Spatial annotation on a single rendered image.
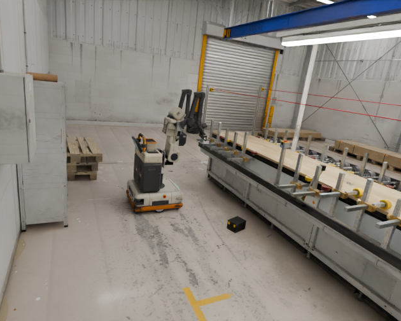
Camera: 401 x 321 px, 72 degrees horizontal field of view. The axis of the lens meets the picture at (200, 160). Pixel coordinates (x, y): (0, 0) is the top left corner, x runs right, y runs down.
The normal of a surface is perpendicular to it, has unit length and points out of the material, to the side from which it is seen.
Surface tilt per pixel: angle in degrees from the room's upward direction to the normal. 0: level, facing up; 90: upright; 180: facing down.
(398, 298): 91
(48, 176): 90
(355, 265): 90
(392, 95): 90
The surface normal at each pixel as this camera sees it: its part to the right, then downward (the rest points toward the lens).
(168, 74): 0.42, 0.29
